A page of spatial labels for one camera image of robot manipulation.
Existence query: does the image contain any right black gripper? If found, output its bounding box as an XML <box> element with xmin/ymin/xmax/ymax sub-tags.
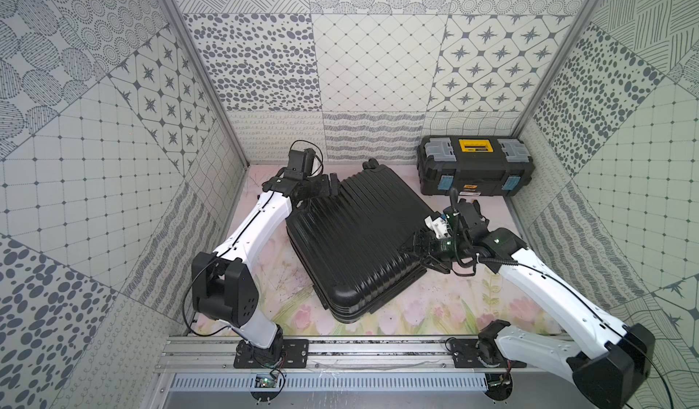
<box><xmin>398</xmin><ymin>227</ymin><xmax>469</xmax><ymax>272</ymax></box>

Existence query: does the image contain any black ribbed hard-shell suitcase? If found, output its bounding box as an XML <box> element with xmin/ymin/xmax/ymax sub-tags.
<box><xmin>286</xmin><ymin>159</ymin><xmax>433</xmax><ymax>323</ymax></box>

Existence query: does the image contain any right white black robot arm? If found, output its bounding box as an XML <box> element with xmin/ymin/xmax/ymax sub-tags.
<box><xmin>402</xmin><ymin>200</ymin><xmax>655</xmax><ymax>408</ymax></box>

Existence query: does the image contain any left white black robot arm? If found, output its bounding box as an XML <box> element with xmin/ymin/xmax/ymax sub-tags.
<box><xmin>186</xmin><ymin>148</ymin><xmax>339</xmax><ymax>365</ymax></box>

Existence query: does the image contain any black toolbox yellow label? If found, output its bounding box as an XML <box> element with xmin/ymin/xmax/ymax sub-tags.
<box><xmin>417</xmin><ymin>135</ymin><xmax>535</xmax><ymax>197</ymax></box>

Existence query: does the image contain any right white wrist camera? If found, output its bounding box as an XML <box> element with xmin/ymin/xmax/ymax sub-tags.
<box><xmin>424</xmin><ymin>212</ymin><xmax>451</xmax><ymax>240</ymax></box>

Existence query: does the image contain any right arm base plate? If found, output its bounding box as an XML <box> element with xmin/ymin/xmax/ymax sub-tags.
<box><xmin>445</xmin><ymin>337</ymin><xmax>527</xmax><ymax>369</ymax></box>

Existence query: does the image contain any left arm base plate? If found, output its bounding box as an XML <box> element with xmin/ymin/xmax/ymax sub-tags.
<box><xmin>234</xmin><ymin>338</ymin><xmax>309</xmax><ymax>369</ymax></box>

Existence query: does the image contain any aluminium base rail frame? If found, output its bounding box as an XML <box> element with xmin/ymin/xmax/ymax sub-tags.
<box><xmin>155</xmin><ymin>335</ymin><xmax>527</xmax><ymax>373</ymax></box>

